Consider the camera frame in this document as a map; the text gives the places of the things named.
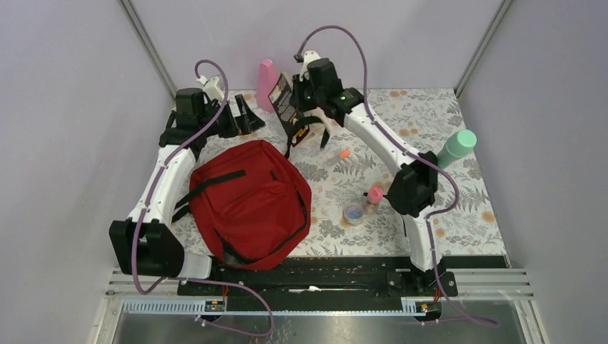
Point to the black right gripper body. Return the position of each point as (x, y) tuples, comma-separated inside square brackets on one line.
[(307, 97)]

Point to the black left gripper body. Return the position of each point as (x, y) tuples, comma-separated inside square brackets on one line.
[(219, 125)]

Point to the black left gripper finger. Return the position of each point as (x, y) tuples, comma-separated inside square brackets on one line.
[(248, 122), (231, 126)]

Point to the red student backpack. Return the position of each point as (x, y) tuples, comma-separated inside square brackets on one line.
[(252, 201)]

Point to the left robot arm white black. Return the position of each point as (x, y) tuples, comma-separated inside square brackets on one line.
[(144, 238)]

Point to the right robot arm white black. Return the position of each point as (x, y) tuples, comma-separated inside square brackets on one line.
[(412, 192)]

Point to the pink cone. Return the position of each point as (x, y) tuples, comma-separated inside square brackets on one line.
[(267, 79)]

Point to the orange capped glue stick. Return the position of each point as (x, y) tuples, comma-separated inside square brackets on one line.
[(337, 158)]

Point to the floral table mat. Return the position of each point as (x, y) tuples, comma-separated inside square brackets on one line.
[(425, 118)]

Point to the pink capped small bottle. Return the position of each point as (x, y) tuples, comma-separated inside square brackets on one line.
[(372, 199)]

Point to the clear cup with colourful bits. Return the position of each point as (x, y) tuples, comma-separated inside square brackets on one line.
[(353, 213)]

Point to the mint green bottle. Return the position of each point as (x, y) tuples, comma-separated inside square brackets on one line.
[(456, 147)]

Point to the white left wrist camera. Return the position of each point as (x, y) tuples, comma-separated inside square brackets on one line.
[(213, 87)]

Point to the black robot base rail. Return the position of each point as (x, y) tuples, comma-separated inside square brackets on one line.
[(322, 278)]

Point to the slotted cable duct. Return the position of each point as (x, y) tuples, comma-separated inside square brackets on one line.
[(244, 306)]

